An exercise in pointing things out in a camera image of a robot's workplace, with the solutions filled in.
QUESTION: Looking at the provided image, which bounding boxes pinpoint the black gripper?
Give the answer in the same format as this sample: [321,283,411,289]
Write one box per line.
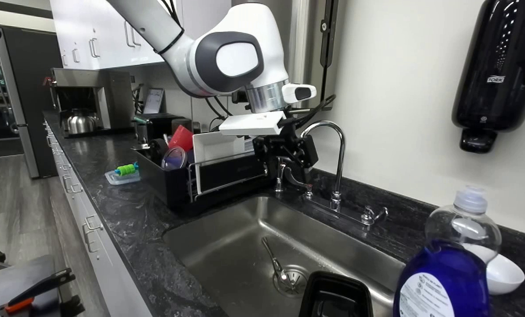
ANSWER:
[252,125,321,192]

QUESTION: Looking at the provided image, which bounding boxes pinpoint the chrome tap handle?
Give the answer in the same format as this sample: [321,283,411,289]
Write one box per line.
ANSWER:
[360,204,392,229]
[272,160,314,201]

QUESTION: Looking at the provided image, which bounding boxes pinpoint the chrome gooseneck faucet spout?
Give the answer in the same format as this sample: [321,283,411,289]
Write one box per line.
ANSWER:
[300,120,349,208]

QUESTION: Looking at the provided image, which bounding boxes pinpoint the white rectangular plate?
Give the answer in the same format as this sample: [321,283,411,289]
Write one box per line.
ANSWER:
[191,128,258,167]

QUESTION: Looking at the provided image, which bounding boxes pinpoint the black dish rack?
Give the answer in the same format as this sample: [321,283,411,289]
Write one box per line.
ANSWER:
[134,113,277,216]

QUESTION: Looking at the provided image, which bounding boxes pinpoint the metal spoon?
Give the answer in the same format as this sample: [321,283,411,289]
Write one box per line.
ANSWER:
[261,236,288,280]

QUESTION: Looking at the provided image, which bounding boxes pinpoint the stainless steel sink basin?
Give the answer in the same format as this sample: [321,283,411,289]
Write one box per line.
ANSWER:
[163,195,409,317]

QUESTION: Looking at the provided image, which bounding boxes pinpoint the round metal sink drain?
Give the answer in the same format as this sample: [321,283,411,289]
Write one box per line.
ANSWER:
[272,262,311,296]

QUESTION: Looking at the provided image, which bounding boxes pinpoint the red plastic cup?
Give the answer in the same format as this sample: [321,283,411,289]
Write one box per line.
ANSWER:
[168,123,196,155]

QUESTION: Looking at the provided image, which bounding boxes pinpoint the clear glass with blue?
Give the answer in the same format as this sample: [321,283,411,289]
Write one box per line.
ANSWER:
[161,146,189,172]

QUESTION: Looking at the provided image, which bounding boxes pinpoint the black plastic food tray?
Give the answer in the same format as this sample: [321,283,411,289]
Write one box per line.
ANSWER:
[298,269,376,317]

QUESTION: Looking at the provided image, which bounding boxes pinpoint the green yellow sponge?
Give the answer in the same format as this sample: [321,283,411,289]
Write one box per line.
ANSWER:
[103,162,143,187]

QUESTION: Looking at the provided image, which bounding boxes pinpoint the blue dish soap bottle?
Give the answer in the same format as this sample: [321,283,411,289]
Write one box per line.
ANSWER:
[393,187,504,317]

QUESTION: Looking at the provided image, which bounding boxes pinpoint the white base cabinet row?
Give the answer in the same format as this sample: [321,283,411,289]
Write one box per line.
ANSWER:
[43,121,154,317]

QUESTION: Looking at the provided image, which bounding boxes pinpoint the black coffee maker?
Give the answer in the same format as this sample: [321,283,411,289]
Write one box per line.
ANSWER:
[52,84,115,139]

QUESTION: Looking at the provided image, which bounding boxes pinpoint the small white bowl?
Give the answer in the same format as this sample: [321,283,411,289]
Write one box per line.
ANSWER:
[462,243,525,296]

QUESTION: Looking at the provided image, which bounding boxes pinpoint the black tool platform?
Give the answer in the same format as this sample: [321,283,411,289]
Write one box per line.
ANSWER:
[0,253,87,317]

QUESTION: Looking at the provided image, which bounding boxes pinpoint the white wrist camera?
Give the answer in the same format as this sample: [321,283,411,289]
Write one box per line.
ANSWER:
[282,81,319,106]

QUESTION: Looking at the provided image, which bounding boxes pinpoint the small picture frame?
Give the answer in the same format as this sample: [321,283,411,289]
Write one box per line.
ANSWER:
[141,86,168,116]

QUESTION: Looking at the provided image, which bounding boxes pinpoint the black wall soap dispenser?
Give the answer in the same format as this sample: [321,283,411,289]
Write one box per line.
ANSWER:
[451,0,525,155]

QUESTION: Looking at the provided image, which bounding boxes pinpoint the white wall cabinet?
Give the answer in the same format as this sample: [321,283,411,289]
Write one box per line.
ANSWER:
[50,0,166,70]

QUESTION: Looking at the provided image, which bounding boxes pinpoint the red handled pliers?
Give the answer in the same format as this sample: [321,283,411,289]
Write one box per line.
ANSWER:
[4,268,78,315]

